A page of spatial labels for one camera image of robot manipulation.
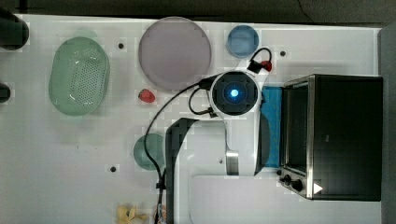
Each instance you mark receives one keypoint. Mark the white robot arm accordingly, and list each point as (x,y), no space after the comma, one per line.
(228,145)

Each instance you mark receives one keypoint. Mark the black toaster oven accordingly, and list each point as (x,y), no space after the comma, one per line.
(331,137)

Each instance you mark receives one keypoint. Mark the green mug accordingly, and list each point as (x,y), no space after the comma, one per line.
(154,143)

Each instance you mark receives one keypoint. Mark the red plush strawberry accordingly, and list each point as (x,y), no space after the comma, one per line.
(146,96)

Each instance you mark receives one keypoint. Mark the grey round plate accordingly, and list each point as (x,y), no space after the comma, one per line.
(174,52)

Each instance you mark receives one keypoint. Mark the blue bowl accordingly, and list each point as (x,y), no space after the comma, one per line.
(242,41)

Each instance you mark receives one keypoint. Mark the orange slice toy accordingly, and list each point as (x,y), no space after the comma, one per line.
(160,215)

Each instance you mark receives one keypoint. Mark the yellow plush banana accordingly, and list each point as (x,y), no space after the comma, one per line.
(129,215)

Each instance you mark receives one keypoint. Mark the green perforated basket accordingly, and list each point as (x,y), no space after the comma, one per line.
(79,76)

